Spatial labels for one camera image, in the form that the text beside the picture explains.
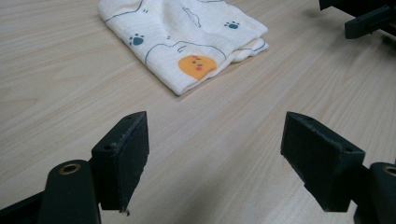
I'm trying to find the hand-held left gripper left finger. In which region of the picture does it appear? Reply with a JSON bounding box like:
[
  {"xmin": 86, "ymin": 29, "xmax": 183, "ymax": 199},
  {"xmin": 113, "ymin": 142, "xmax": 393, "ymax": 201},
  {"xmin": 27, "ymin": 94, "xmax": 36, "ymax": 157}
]
[{"xmin": 91, "ymin": 110, "xmax": 150, "ymax": 217}]

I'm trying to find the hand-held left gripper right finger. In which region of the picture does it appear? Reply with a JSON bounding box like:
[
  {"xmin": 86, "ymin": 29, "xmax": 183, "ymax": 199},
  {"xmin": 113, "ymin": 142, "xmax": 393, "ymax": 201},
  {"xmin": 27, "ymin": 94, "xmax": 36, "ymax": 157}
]
[{"xmin": 279, "ymin": 111, "xmax": 366, "ymax": 214}]

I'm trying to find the white cloth with paw print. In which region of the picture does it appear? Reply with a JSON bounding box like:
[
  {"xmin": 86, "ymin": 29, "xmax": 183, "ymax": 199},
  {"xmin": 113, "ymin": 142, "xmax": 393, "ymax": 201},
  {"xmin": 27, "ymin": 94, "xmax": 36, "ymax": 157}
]
[{"xmin": 96, "ymin": 0, "xmax": 270, "ymax": 96}]

